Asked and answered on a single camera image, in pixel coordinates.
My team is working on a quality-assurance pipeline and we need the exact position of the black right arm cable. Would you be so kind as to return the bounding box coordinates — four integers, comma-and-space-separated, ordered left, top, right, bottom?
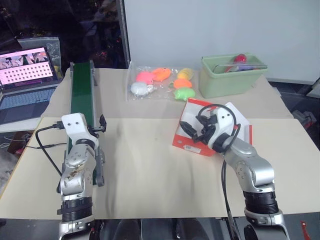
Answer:
195, 103, 242, 240

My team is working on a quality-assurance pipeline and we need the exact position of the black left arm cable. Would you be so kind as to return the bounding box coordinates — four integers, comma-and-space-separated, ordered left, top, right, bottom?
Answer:
35, 120, 66, 177

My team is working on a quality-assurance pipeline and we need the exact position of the green plastic-wrapped soft item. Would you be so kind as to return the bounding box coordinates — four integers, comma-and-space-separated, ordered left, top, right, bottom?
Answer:
174, 87, 196, 102

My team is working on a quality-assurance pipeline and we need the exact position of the yellow object behind laptop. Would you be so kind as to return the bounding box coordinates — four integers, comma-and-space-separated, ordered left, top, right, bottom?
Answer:
53, 65, 64, 81

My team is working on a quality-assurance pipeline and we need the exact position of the clear zip bag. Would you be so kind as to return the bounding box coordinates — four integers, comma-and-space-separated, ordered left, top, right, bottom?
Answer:
18, 36, 63, 84

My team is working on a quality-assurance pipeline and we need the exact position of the beige paper sheet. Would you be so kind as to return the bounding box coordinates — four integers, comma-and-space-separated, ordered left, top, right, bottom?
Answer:
0, 116, 320, 221

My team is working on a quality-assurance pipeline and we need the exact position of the metal wire bin handle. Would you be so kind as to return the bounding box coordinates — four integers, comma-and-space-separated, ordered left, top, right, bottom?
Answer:
212, 62, 268, 74

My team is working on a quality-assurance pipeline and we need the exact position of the green conveyor belt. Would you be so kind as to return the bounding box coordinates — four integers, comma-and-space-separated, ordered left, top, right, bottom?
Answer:
63, 60, 108, 188

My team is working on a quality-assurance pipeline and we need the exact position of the cardboard box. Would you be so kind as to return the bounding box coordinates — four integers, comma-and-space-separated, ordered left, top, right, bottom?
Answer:
6, 131, 35, 156

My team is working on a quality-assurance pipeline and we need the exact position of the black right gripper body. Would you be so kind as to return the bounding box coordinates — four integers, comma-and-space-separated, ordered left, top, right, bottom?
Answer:
194, 113, 217, 145

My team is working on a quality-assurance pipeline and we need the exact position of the grey device beside table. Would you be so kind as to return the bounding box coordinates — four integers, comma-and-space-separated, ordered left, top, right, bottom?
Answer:
291, 109, 320, 129

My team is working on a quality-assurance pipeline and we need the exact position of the thin black table cable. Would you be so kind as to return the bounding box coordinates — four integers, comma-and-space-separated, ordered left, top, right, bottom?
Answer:
24, 142, 68, 150

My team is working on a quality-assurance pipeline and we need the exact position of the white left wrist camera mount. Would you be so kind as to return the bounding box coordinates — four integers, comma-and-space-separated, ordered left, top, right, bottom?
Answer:
61, 112, 100, 151

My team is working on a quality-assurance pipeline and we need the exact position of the purple item in bin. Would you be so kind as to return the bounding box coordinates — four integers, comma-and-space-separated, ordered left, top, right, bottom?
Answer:
233, 64, 258, 71

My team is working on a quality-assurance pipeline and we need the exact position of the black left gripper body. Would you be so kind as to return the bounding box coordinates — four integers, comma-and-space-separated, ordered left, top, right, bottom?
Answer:
86, 123, 106, 139

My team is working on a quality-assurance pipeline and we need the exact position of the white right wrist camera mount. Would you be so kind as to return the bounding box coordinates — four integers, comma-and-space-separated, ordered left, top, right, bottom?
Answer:
206, 101, 237, 152

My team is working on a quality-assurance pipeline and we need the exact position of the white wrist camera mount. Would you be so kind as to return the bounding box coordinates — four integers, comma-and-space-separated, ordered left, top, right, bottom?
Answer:
206, 101, 237, 152
61, 112, 100, 151

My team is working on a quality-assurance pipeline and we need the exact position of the clear plastic toy bag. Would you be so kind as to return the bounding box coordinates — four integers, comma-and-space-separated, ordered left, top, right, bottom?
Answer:
125, 60, 201, 102

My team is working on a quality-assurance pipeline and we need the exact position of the aluminium frame post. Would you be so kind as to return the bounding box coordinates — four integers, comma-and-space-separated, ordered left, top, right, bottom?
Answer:
118, 0, 131, 69

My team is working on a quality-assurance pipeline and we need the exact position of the pink plastic toy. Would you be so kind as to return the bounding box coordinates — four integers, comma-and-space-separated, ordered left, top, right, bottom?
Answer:
136, 71, 155, 85

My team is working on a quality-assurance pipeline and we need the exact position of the red toy in bin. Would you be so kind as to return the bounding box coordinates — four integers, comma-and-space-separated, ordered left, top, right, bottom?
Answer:
224, 53, 248, 74

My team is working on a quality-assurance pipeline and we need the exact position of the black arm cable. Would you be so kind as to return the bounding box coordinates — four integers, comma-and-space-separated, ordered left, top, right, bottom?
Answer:
195, 103, 242, 240
35, 120, 66, 177

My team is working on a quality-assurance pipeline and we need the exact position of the pale green plastic bin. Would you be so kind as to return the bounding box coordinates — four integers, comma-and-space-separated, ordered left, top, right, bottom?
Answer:
199, 52, 269, 99

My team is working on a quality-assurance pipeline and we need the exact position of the open laptop computer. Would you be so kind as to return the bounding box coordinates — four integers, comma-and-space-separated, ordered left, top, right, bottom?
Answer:
0, 45, 63, 126

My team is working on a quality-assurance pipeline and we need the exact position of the beige table cloth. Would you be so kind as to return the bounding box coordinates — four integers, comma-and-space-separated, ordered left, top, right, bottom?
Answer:
40, 66, 295, 121

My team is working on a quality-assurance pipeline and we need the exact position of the light blue plastic-wrapped item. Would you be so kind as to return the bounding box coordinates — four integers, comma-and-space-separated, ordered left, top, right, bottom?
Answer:
130, 81, 157, 98

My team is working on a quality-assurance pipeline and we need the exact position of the red and white box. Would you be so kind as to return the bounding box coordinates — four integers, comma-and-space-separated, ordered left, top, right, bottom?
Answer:
171, 97, 254, 157

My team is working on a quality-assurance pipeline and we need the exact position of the yellow plastic toy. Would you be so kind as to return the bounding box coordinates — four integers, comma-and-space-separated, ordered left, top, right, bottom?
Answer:
177, 67, 194, 80

